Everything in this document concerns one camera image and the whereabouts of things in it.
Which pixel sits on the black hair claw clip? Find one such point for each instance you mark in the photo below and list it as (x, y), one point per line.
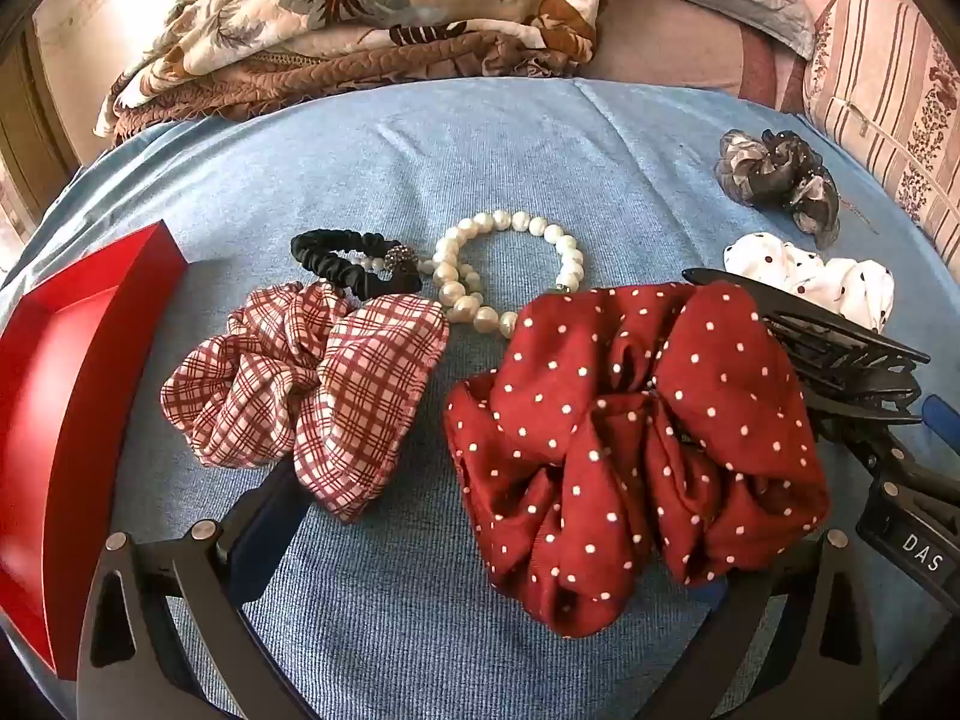
(847, 356)

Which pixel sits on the floral leaf quilt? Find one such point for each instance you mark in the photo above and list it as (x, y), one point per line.
(337, 22)

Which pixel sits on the red white plaid scrunchie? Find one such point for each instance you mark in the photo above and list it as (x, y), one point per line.
(315, 397)

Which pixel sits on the brown wooden furniture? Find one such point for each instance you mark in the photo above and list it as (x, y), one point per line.
(26, 112)

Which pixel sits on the white dark-dotted scrunchie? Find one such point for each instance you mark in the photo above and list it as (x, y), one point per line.
(832, 281)

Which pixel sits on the pink striped pillow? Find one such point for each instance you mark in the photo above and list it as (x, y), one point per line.
(889, 90)

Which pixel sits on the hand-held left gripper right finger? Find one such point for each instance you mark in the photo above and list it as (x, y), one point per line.
(795, 619)

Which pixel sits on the blue cloth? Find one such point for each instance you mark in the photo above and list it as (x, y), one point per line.
(480, 157)

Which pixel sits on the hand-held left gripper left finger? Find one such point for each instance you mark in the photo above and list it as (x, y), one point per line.
(264, 536)

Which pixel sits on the red white-dotted scrunchie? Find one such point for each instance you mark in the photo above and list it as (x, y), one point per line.
(637, 450)

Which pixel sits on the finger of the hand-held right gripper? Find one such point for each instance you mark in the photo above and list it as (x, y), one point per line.
(939, 414)
(874, 461)

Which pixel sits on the grey sheer scrunchie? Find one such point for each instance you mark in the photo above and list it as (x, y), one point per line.
(780, 176)

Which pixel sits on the pink bedsheet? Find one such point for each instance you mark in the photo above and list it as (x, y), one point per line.
(675, 52)

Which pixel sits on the red box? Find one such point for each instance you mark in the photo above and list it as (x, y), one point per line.
(71, 390)

